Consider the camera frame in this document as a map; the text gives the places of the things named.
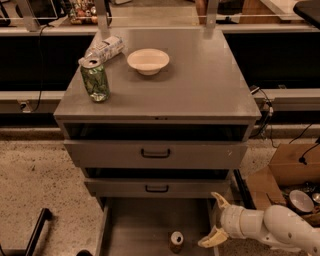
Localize clear plastic water bottle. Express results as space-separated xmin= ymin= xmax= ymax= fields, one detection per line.
xmin=78 ymin=36 xmax=124 ymax=64

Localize black cables on right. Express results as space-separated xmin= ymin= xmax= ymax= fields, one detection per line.
xmin=249 ymin=85 xmax=320 ymax=166

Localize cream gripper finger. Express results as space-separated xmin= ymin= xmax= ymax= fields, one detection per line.
xmin=211 ymin=192 xmax=230 ymax=210
xmin=198 ymin=226 xmax=229 ymax=248

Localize wire basket of fruit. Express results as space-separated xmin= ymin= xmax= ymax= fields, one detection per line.
xmin=69 ymin=0 xmax=98 ymax=25

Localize green soda can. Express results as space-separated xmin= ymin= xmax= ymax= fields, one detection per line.
xmin=79 ymin=57 xmax=110 ymax=102

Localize grey open bottom drawer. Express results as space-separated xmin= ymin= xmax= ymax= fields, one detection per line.
xmin=95 ymin=198 xmax=218 ymax=256

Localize small bowl in box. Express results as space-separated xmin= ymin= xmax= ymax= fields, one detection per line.
xmin=289 ymin=190 xmax=314 ymax=213

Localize grey top drawer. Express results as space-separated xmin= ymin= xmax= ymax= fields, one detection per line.
xmin=65 ymin=140 xmax=247 ymax=169

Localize black metal bar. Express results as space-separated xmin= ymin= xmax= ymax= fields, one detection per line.
xmin=0 ymin=208 xmax=53 ymax=256

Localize grey middle drawer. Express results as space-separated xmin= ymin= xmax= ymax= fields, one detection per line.
xmin=84 ymin=178 xmax=229 ymax=198

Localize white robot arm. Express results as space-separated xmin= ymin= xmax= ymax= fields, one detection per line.
xmin=198 ymin=192 xmax=320 ymax=256

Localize grey metal drawer cabinet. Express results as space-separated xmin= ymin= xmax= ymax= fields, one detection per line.
xmin=53 ymin=26 xmax=262 ymax=256

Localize black leaning bar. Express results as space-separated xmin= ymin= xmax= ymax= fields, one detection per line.
xmin=233 ymin=168 xmax=260 ymax=227

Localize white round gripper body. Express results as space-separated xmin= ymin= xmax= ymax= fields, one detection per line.
xmin=220 ymin=205 xmax=245 ymax=239

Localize orange soda can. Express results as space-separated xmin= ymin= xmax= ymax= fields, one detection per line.
xmin=169 ymin=231 xmax=184 ymax=254

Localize white bowl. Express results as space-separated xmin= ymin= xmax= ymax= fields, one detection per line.
xmin=127 ymin=49 xmax=170 ymax=75

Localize brown cardboard box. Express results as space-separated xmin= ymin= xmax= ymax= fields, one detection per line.
xmin=245 ymin=143 xmax=320 ymax=256

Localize black cable on left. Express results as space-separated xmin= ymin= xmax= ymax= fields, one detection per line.
xmin=31 ymin=23 xmax=54 ymax=113

